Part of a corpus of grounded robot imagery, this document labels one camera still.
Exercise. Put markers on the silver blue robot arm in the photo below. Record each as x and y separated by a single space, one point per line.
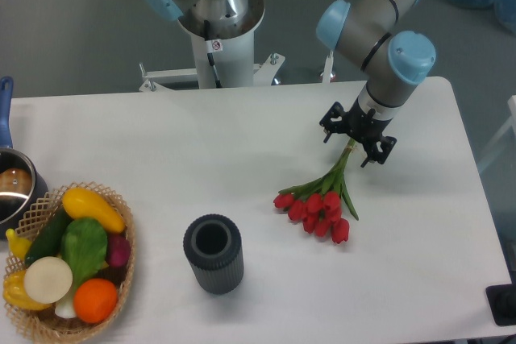
222 37

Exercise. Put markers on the red tulip bouquet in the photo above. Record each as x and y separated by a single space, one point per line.
318 204

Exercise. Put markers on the yellow squash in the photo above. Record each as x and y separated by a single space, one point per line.
83 203

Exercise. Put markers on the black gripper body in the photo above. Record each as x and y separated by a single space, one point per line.
363 127

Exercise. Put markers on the green lettuce leaf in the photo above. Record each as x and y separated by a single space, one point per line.
83 248

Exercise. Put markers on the dark green cucumber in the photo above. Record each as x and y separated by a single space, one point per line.
48 241

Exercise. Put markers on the purple red radish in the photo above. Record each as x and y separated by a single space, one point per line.
118 250

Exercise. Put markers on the white round onion slice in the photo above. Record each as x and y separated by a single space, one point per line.
48 280

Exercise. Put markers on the woven wicker basket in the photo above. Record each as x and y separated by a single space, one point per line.
44 326

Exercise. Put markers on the orange fruit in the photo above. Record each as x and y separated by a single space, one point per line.
94 300

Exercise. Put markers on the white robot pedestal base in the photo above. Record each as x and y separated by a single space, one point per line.
219 63

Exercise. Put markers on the black device at edge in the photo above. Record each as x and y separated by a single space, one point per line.
501 300

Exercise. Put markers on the white frame at right edge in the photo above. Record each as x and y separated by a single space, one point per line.
499 141

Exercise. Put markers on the yellow bell pepper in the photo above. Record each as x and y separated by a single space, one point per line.
14 293

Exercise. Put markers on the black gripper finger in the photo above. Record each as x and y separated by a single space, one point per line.
377 148
334 121

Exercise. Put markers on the blue handled saucepan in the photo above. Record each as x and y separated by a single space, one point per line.
21 183

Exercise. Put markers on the dark grey ribbed vase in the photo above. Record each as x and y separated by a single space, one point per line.
213 246

